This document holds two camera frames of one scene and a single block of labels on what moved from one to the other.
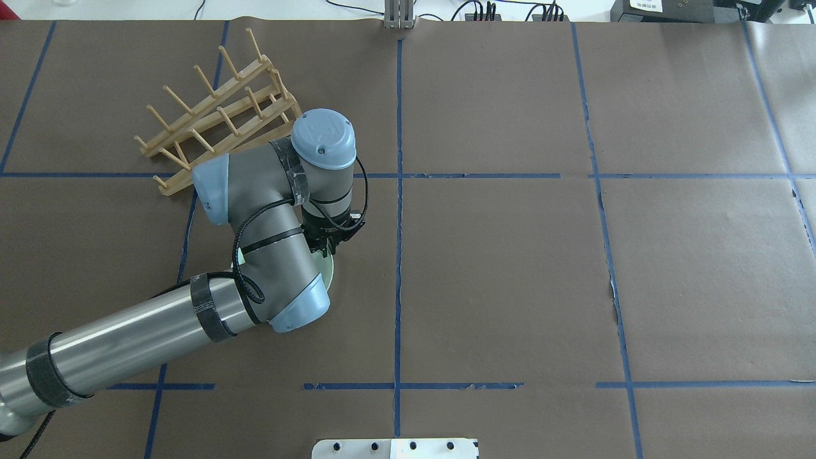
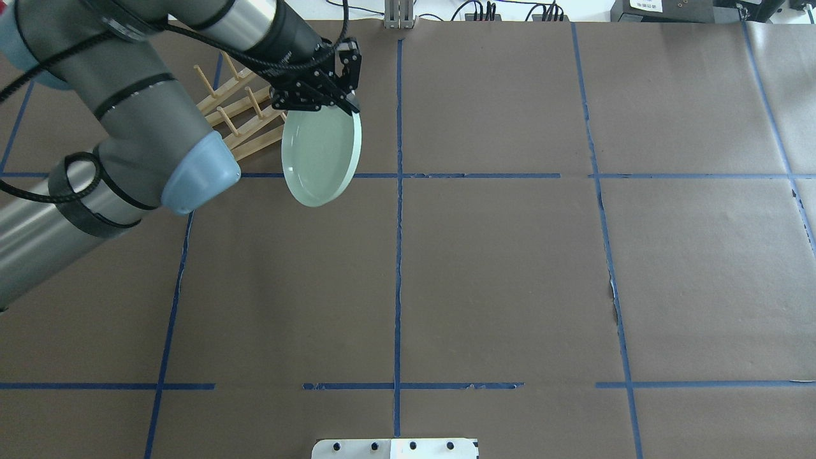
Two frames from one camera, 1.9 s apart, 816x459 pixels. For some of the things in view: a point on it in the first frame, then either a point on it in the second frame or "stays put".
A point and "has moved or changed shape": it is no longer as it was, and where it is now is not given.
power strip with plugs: x=470 y=17 stays put
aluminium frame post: x=399 y=14 stays put
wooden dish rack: x=252 y=108 stays put
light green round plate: x=324 y=265 has moved or changed shape
